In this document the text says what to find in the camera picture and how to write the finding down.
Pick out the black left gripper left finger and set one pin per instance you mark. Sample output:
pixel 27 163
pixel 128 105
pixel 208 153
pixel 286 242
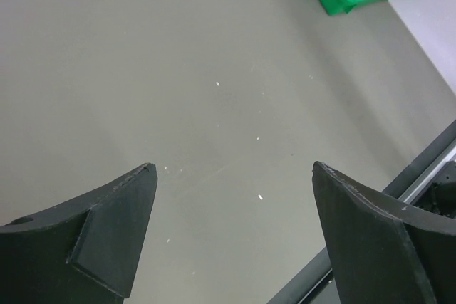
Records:
pixel 84 250

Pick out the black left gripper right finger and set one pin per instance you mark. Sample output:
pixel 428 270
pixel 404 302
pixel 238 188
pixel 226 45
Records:
pixel 383 250

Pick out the aluminium table frame rail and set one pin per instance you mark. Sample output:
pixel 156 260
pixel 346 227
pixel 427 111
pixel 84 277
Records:
pixel 315 282

